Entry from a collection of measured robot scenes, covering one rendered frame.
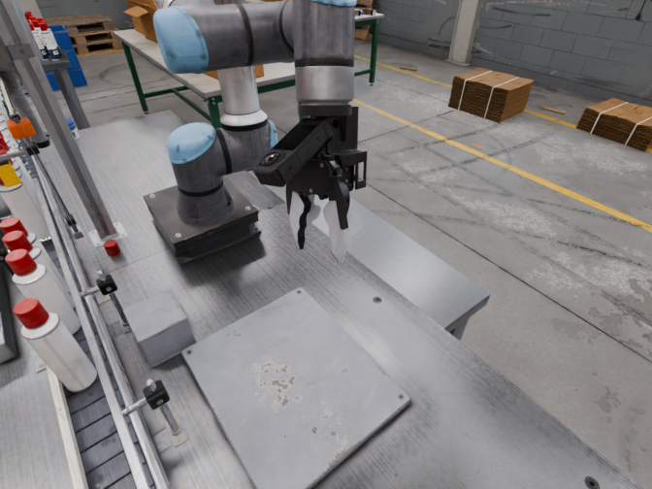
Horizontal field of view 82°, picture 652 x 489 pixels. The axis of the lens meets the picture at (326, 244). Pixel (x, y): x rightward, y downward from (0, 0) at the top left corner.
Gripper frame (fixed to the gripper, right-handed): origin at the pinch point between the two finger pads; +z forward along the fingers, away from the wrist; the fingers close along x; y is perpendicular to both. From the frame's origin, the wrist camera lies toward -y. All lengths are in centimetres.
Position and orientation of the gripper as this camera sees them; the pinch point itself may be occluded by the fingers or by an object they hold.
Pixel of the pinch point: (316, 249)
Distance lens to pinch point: 55.1
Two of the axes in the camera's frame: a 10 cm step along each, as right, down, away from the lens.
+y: 6.5, -2.8, 7.0
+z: 0.1, 9.3, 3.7
